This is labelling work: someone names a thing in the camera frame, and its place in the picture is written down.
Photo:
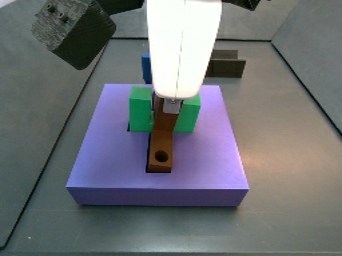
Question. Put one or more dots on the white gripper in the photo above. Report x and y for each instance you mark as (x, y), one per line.
(182, 33)

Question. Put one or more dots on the brown T-shaped block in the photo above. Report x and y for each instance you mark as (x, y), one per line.
(162, 139)

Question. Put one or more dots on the purple board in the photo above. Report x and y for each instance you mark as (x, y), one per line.
(119, 171)

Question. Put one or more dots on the green block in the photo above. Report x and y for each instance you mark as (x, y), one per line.
(152, 114)

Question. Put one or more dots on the blue block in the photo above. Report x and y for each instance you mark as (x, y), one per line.
(146, 68)

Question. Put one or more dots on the black angle bracket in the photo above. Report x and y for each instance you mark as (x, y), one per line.
(225, 64)

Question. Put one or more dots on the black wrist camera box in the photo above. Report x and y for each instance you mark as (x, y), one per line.
(74, 28)

